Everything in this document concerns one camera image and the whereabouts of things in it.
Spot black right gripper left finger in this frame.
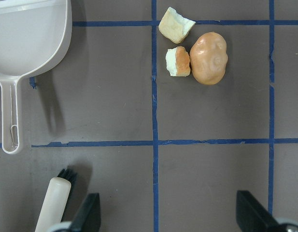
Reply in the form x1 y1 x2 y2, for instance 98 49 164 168
71 193 101 232

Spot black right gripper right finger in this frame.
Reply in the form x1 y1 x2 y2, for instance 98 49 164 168
236 190 281 232

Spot cream hand brush dark bristles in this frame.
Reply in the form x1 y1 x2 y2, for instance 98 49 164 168
35 168 77 232

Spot brown toy potato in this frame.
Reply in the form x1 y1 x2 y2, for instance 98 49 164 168
190 32 228 85

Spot small bread chunk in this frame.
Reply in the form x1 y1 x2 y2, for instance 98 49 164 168
165 46 191 77

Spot cream plastic dustpan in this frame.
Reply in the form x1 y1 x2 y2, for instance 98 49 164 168
0 0 72 154

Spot large bread chunk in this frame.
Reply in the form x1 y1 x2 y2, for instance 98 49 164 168
158 7 196 44

